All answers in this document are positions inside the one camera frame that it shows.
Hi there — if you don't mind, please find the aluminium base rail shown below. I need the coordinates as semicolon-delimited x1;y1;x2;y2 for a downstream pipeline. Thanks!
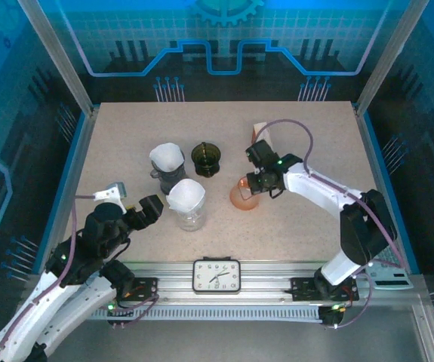
50;259;365;307

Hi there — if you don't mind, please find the grey metal base plate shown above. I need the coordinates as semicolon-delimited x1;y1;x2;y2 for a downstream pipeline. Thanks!
42;320;429;362

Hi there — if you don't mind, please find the dark green coffee dripper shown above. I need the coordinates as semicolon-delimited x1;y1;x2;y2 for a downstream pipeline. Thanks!
190;141;223;177

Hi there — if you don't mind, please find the black connector box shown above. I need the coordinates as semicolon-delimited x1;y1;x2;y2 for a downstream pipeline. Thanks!
320;305;348;329
105;307;137;330

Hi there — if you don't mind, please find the white analog clock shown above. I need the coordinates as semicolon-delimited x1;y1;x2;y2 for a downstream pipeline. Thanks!
192;259;242;294

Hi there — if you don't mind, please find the wooden filter holder box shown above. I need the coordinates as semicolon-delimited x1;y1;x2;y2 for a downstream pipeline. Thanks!
252;121;275;150

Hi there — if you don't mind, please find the grey slotted cable duct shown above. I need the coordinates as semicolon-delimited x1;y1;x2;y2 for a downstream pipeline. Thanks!
84;304;325;322

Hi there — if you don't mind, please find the grey plastic coffee dripper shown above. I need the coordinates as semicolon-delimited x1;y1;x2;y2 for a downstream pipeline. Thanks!
148;150;187;197

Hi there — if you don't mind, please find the white paper coffee filter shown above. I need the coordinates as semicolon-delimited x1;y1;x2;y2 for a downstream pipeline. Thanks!
165;179;206;213
149;142;186;171

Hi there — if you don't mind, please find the white calculator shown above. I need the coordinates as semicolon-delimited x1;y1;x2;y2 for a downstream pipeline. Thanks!
367;250;416;290

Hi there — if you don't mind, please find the orange coffee dripper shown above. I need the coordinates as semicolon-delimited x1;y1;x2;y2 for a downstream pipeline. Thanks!
229;176;260;213

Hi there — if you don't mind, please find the blue table side rail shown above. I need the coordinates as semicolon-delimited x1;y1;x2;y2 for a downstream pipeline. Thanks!
38;112;97;267
359;111;420;275

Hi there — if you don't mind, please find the aluminium frame post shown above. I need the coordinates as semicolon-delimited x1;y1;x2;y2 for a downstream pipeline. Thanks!
354;0;429;116
17;0;99;116

